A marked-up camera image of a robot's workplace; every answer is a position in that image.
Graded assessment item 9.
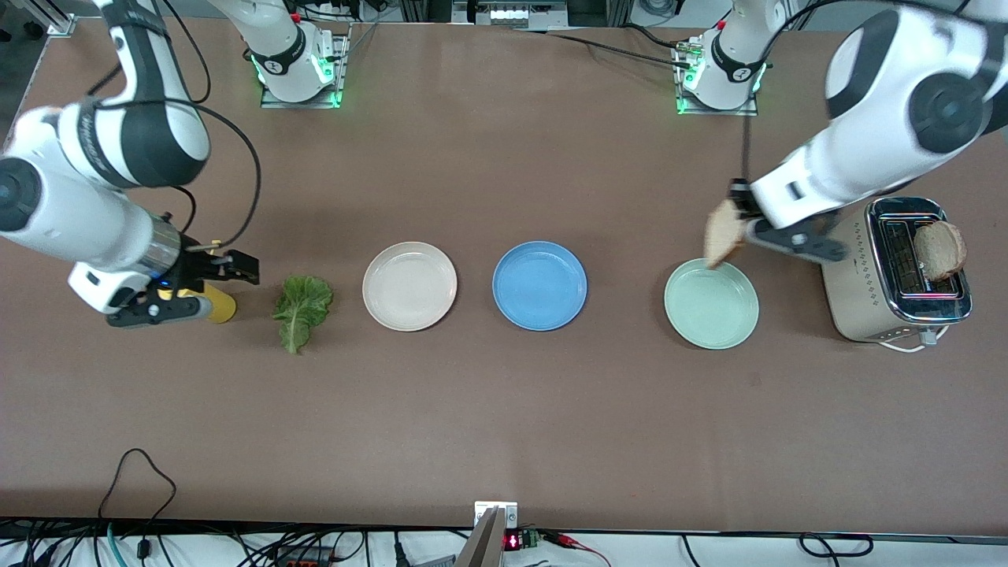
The beige chrome toaster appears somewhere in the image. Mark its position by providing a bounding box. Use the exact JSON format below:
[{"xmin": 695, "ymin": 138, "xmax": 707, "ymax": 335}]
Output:
[{"xmin": 818, "ymin": 196, "xmax": 973, "ymax": 344}]

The aluminium frame corner bracket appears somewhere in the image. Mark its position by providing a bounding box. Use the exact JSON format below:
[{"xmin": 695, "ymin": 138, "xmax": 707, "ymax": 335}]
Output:
[{"xmin": 16, "ymin": 0, "xmax": 77, "ymax": 37}]

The green lettuce leaf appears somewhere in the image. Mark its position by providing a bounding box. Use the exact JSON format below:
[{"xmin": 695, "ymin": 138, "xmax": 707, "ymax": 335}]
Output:
[{"xmin": 272, "ymin": 274, "xmax": 335, "ymax": 355}]

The silver control box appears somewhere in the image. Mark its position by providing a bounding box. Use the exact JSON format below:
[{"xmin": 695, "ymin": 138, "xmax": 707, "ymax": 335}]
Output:
[{"xmin": 452, "ymin": 0, "xmax": 569, "ymax": 29}]

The black coiled cable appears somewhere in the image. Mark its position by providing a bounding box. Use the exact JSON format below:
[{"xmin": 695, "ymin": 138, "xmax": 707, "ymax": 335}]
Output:
[{"xmin": 799, "ymin": 532, "xmax": 875, "ymax": 559}]

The beige round plate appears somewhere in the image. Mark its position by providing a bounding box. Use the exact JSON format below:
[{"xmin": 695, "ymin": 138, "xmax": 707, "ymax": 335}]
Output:
[{"xmin": 361, "ymin": 241, "xmax": 458, "ymax": 332}]

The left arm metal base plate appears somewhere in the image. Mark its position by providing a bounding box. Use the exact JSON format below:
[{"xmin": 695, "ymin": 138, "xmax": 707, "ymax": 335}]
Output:
[{"xmin": 674, "ymin": 38, "xmax": 762, "ymax": 118}]

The aluminium camera mount post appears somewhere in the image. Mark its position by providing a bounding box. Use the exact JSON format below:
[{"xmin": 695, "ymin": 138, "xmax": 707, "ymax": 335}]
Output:
[{"xmin": 455, "ymin": 500, "xmax": 521, "ymax": 567}]

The black looped table cable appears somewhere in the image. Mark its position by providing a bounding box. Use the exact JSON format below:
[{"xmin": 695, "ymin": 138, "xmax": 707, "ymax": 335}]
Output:
[{"xmin": 98, "ymin": 448, "xmax": 179, "ymax": 567}]

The mint green round plate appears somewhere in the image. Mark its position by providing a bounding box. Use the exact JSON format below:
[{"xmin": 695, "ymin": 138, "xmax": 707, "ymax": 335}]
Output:
[{"xmin": 663, "ymin": 258, "xmax": 761, "ymax": 350}]

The toasted bread slice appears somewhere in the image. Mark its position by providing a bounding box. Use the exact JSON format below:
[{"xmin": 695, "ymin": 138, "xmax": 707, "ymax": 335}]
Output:
[
  {"xmin": 913, "ymin": 221, "xmax": 969, "ymax": 283},
  {"xmin": 702, "ymin": 199, "xmax": 748, "ymax": 270}
]

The white toaster power cord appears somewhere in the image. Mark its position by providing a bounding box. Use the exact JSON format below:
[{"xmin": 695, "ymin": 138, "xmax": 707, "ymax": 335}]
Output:
[{"xmin": 876, "ymin": 332, "xmax": 943, "ymax": 354}]

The red clip wire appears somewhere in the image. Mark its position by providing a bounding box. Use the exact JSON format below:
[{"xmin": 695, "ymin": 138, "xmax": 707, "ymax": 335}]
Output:
[{"xmin": 550, "ymin": 531, "xmax": 613, "ymax": 567}]

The black arm base cable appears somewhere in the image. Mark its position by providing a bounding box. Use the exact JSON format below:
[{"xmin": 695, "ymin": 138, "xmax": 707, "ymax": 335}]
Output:
[{"xmin": 504, "ymin": 22, "xmax": 695, "ymax": 73}]

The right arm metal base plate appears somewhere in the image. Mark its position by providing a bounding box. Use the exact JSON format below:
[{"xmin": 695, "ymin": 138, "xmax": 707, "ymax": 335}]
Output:
[{"xmin": 259, "ymin": 22, "xmax": 352, "ymax": 109}]

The blue round plate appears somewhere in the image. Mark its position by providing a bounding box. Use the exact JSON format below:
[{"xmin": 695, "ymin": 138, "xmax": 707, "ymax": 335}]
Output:
[{"xmin": 491, "ymin": 240, "xmax": 588, "ymax": 332}]

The yellow squeeze bottle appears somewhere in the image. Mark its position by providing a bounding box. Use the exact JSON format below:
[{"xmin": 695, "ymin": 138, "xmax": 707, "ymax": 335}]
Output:
[{"xmin": 156, "ymin": 240, "xmax": 238, "ymax": 324}]

